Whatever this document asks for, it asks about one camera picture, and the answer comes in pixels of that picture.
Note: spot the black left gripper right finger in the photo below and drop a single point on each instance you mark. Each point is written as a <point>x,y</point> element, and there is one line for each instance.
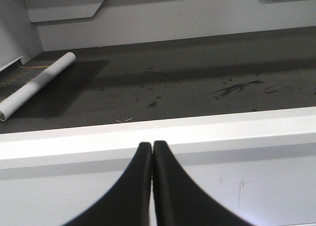
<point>179,201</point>

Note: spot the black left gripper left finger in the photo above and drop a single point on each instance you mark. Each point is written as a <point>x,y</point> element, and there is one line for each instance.
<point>127,202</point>

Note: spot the rolled white paper sheet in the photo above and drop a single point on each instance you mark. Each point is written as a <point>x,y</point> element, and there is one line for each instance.
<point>14,101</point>

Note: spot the dark printed mat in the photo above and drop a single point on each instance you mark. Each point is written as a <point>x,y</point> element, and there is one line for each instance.
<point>17,75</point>

